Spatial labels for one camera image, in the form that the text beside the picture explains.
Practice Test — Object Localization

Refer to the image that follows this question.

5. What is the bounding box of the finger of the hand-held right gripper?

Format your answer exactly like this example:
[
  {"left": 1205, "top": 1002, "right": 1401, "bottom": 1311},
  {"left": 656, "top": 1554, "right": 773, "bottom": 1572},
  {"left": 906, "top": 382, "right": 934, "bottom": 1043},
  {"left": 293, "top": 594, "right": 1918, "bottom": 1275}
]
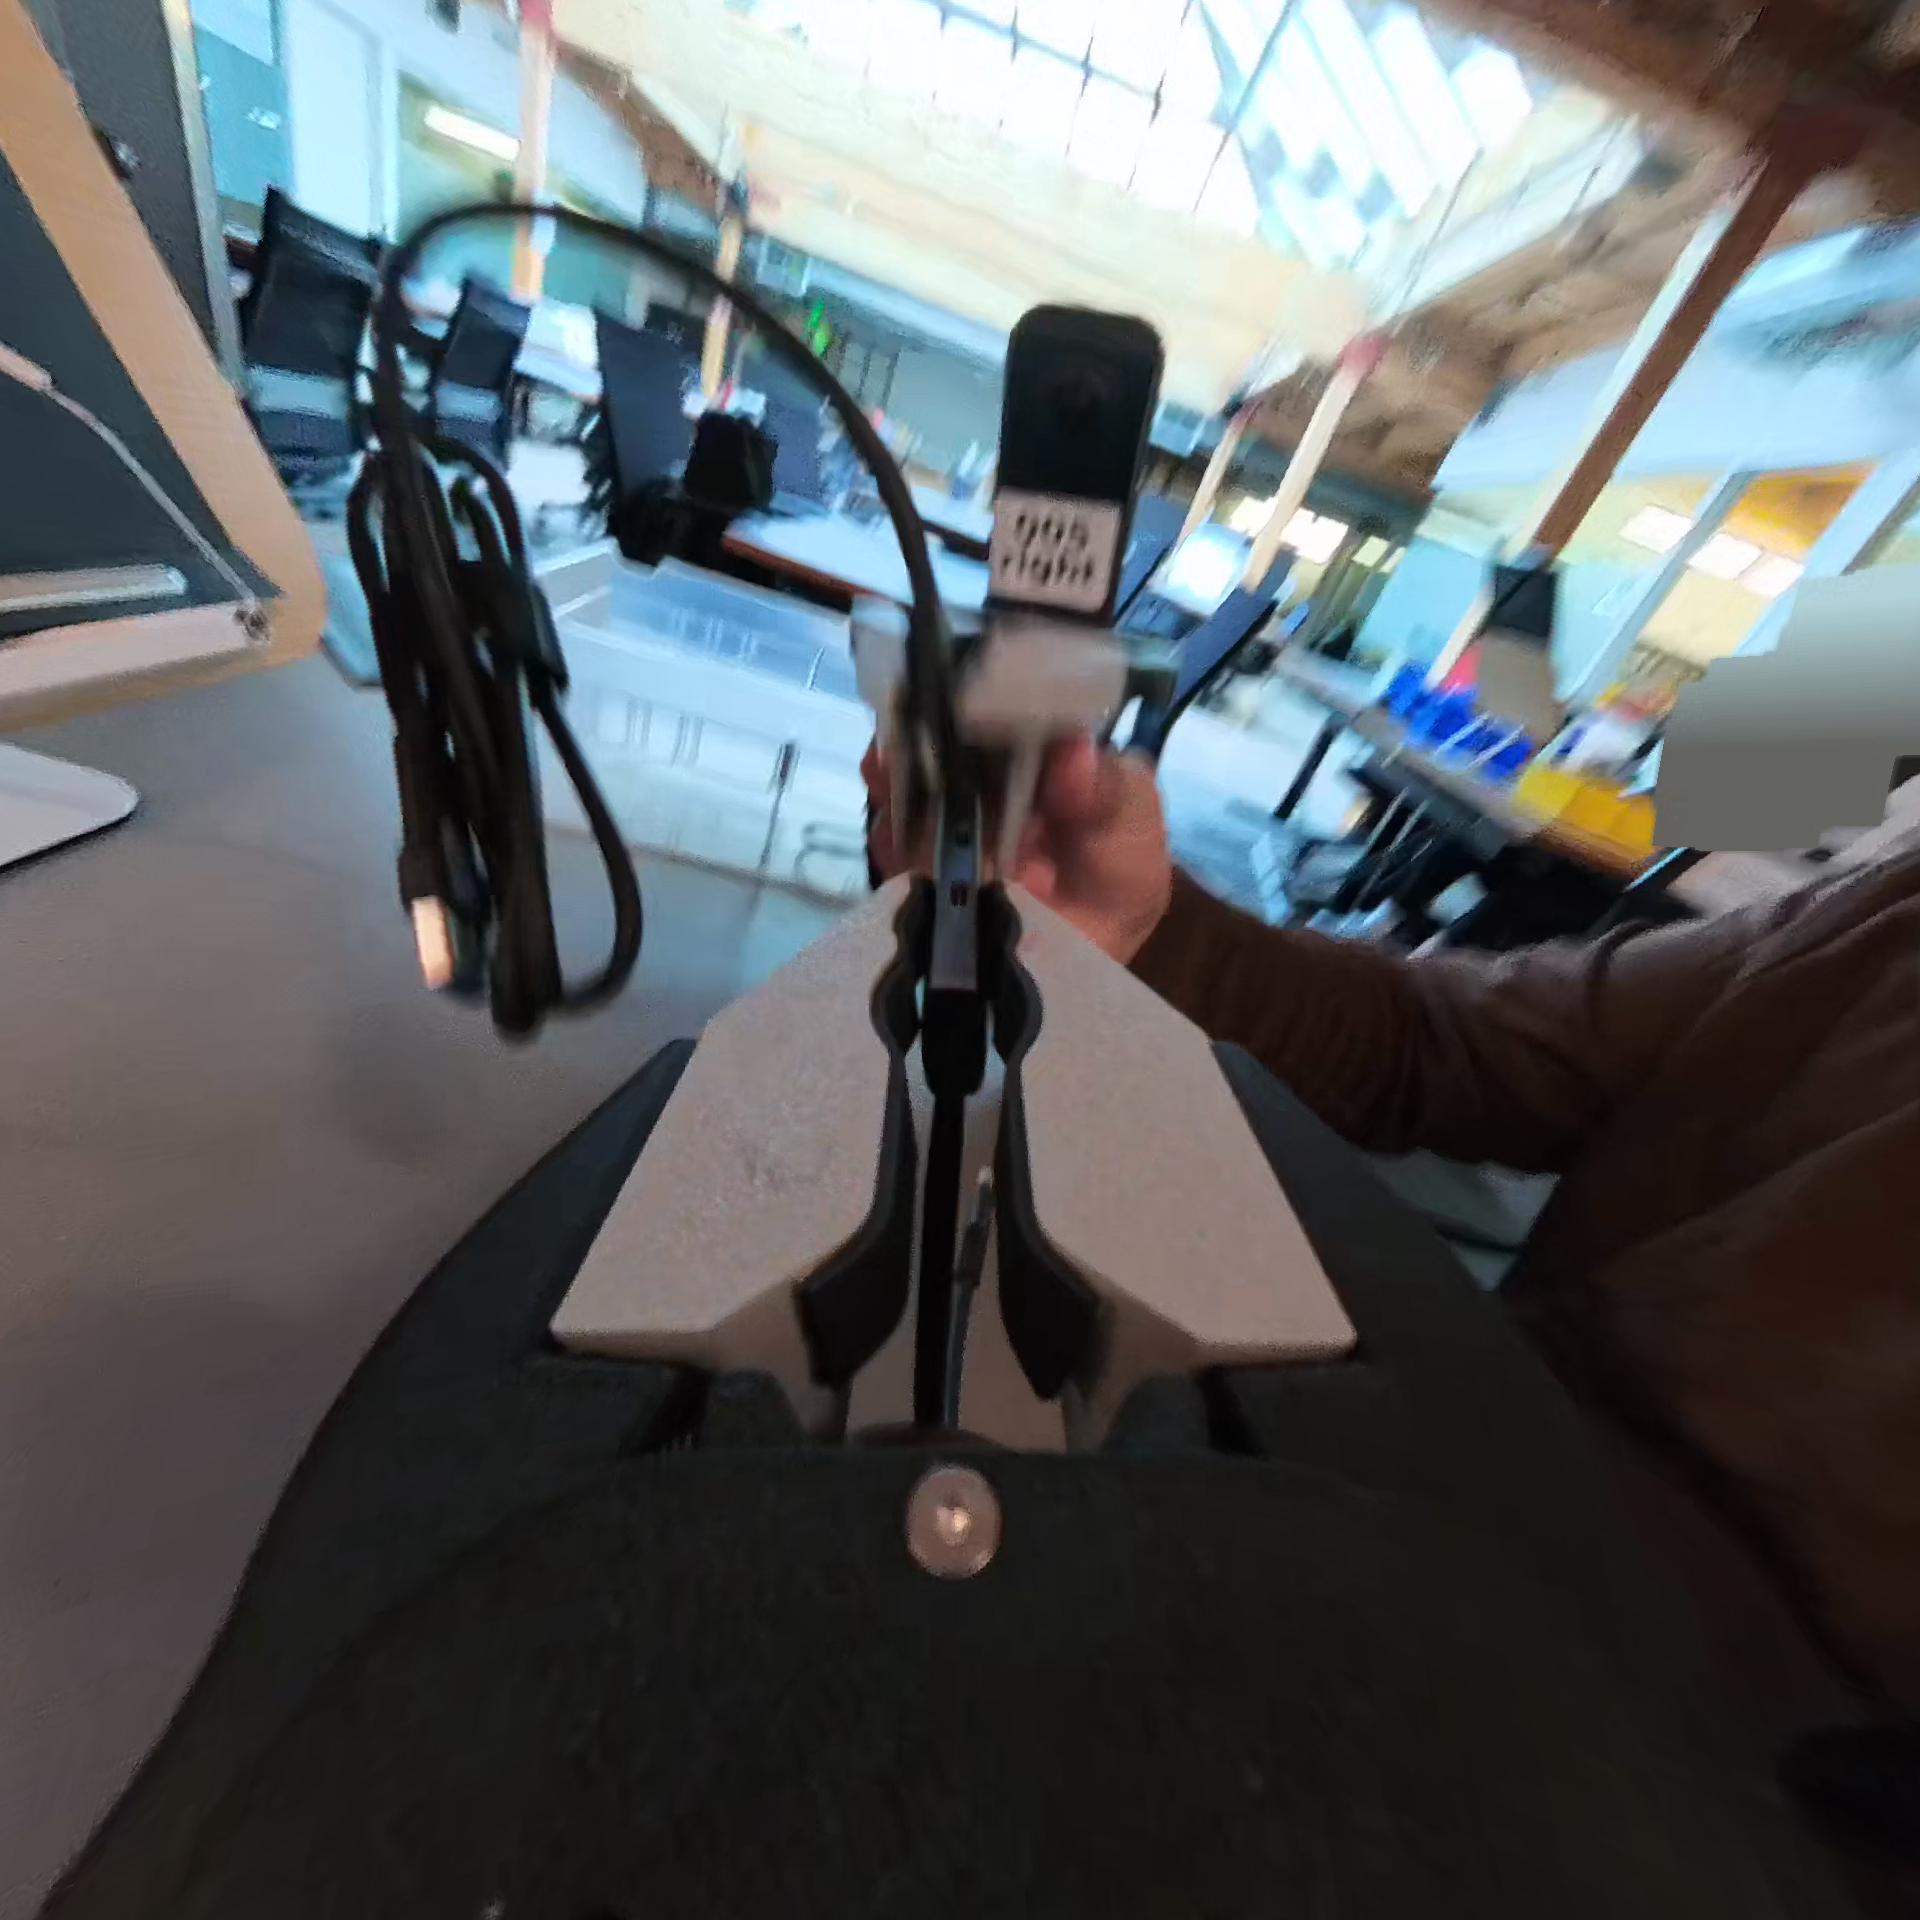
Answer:
[
  {"left": 852, "top": 598, "right": 950, "bottom": 887},
  {"left": 957, "top": 622, "right": 1139, "bottom": 864}
]

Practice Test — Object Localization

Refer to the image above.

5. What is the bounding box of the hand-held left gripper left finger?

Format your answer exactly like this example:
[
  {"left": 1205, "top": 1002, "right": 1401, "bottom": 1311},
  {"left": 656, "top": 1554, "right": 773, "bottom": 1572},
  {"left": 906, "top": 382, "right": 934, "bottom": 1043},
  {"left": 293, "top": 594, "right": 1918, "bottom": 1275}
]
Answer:
[{"left": 552, "top": 878, "right": 923, "bottom": 1434}]

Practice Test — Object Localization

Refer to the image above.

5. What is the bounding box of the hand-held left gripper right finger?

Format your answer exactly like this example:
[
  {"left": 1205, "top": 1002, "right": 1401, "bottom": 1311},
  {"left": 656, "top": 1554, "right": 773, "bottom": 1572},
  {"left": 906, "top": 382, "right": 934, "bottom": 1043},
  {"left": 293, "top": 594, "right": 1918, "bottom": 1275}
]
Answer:
[{"left": 982, "top": 886, "right": 1360, "bottom": 1449}]

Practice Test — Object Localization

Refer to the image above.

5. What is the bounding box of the grey usb hub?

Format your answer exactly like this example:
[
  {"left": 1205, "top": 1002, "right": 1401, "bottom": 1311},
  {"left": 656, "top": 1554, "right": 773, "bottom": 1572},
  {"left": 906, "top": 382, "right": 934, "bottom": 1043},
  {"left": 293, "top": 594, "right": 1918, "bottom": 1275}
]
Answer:
[{"left": 922, "top": 796, "right": 998, "bottom": 1098}]

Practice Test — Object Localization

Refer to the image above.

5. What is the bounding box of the black usb-c cable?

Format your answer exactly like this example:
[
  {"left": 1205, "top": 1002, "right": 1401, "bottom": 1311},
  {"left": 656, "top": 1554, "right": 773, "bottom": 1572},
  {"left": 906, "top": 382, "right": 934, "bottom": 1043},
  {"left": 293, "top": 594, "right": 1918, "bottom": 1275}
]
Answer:
[{"left": 345, "top": 201, "right": 963, "bottom": 1040}]

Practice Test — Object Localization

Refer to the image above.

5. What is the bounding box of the person's right hand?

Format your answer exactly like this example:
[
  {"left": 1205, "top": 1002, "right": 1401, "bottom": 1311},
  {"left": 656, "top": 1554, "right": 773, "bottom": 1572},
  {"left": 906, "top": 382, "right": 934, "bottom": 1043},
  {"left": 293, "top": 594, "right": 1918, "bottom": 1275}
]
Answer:
[{"left": 859, "top": 731, "right": 1174, "bottom": 966}]

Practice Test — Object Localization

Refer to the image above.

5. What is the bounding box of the clear plastic bin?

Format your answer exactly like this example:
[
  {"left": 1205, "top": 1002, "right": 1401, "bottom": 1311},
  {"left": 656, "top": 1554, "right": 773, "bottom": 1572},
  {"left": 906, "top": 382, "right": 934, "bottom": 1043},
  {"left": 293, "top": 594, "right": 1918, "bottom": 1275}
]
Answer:
[{"left": 544, "top": 563, "right": 902, "bottom": 903}]

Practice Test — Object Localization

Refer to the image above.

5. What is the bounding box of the blue storage bin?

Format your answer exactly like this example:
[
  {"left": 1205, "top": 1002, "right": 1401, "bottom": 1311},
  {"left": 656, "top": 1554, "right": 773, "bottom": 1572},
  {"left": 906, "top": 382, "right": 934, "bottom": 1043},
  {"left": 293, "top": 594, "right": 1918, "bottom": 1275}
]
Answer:
[{"left": 1380, "top": 660, "right": 1537, "bottom": 771}]

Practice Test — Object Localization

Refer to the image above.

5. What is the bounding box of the black office chair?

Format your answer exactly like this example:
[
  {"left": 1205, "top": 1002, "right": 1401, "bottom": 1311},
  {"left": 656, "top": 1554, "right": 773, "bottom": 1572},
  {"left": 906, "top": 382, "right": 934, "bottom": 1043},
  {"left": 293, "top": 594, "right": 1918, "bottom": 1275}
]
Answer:
[
  {"left": 428, "top": 278, "right": 536, "bottom": 467},
  {"left": 237, "top": 187, "right": 389, "bottom": 484}
]

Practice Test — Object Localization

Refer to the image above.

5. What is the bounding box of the yellow storage bin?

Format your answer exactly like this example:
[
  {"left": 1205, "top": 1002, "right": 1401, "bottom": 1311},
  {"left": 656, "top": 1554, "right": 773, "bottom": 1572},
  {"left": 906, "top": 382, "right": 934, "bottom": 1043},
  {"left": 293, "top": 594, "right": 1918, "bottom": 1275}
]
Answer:
[{"left": 1512, "top": 747, "right": 1654, "bottom": 847}]

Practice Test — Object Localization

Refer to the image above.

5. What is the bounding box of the person's torso brown top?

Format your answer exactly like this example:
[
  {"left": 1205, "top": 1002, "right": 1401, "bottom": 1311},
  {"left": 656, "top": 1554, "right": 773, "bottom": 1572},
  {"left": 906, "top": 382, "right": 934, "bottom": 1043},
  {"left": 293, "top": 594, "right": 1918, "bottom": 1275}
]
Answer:
[{"left": 1499, "top": 810, "right": 1920, "bottom": 1920}]

